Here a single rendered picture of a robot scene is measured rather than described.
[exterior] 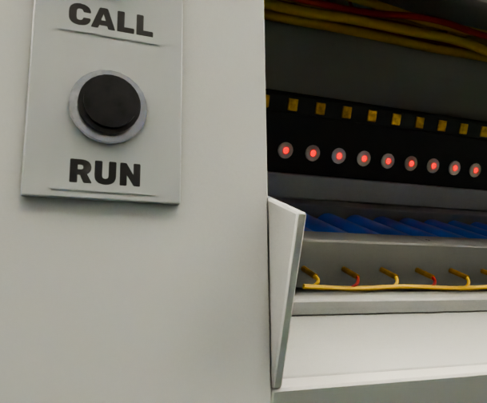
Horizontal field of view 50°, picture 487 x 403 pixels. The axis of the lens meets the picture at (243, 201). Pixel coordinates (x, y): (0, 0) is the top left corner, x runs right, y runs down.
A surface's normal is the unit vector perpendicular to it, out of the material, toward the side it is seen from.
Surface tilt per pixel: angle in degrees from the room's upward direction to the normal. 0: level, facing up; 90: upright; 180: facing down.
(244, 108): 90
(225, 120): 90
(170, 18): 90
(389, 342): 21
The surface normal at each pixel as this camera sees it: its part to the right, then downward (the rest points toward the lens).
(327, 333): 0.12, -0.98
